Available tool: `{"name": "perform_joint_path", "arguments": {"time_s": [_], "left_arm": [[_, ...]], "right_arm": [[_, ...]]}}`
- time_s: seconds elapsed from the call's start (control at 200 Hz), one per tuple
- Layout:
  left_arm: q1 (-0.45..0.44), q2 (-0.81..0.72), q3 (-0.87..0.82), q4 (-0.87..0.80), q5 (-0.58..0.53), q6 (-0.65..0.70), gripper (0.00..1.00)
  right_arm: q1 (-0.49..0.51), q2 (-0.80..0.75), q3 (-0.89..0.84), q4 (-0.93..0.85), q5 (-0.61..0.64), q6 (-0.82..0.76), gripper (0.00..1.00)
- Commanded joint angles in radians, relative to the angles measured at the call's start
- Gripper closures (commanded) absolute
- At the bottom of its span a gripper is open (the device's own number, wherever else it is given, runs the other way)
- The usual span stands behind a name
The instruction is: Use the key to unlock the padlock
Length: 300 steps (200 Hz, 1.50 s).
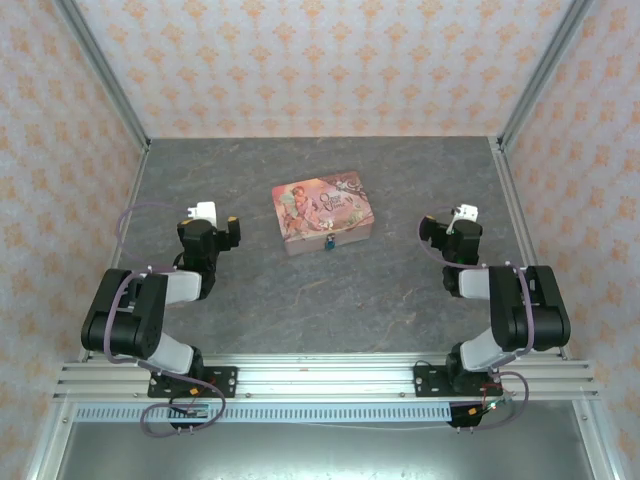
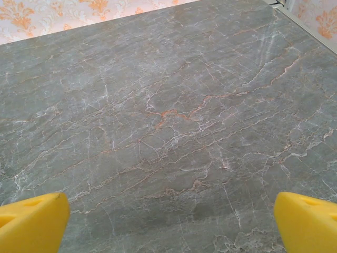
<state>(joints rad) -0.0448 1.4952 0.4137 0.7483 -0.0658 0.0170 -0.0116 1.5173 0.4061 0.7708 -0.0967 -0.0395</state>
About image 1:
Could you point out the pink illustrated storage box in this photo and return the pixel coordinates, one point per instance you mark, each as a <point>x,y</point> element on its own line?
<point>320,205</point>

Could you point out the blue headed key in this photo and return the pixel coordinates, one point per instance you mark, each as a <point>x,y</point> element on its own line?
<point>330,245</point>

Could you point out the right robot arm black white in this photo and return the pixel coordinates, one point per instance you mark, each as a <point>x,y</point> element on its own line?
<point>525,325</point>

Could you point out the small circuit board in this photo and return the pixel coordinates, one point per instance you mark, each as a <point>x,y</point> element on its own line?
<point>194,411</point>
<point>487,407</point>

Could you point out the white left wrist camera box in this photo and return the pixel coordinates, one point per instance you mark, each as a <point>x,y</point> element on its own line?
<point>204,212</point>

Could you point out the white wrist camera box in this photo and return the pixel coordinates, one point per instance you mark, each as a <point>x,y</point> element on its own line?
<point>466,212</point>
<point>204,212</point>

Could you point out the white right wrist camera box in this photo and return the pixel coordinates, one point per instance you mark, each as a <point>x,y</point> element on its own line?
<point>466,212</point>

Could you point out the aluminium table side rail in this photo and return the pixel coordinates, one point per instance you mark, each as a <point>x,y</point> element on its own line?
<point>520,210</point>
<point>127,210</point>

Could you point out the aluminium frame post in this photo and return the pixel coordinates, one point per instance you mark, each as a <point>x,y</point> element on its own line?
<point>107,80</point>
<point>542,75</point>

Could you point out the aluminium cross rail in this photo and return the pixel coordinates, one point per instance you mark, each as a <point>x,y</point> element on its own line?
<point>325,377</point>

